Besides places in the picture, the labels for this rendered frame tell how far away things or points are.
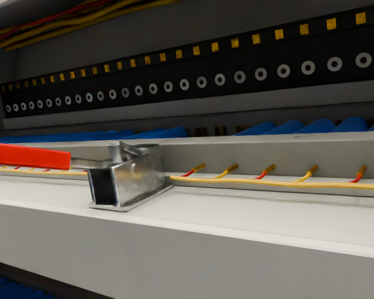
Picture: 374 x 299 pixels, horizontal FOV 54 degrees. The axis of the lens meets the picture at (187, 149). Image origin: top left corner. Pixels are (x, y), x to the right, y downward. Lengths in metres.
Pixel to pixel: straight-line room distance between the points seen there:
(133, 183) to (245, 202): 0.06
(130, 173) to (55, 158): 0.04
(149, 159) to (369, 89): 0.18
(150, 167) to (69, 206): 0.05
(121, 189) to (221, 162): 0.05
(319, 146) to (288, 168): 0.02
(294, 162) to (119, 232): 0.09
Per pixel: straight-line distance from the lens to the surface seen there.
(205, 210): 0.17
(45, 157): 0.16
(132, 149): 0.20
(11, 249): 0.27
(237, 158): 0.19
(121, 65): 0.42
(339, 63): 0.31
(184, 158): 0.21
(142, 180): 0.20
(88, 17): 0.44
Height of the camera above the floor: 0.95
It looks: 5 degrees up
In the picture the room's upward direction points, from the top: 3 degrees clockwise
